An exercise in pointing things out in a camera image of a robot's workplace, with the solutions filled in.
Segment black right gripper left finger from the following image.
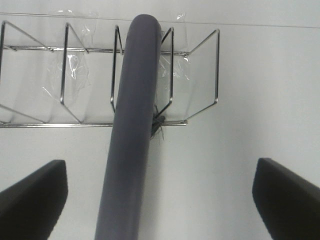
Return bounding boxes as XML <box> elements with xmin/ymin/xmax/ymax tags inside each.
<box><xmin>0</xmin><ymin>159</ymin><xmax>68</xmax><ymax>240</ymax></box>

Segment chrome wire dish rack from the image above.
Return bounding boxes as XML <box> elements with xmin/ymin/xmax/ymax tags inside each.
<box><xmin>0</xmin><ymin>20</ymin><xmax>220</xmax><ymax>129</ymax></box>

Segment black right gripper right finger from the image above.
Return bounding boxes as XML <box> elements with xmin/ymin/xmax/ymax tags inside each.
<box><xmin>252</xmin><ymin>158</ymin><xmax>320</xmax><ymax>240</ymax></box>

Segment grey hand brush black bristles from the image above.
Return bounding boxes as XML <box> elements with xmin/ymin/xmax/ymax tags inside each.
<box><xmin>94</xmin><ymin>14</ymin><xmax>162</xmax><ymax>240</ymax></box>

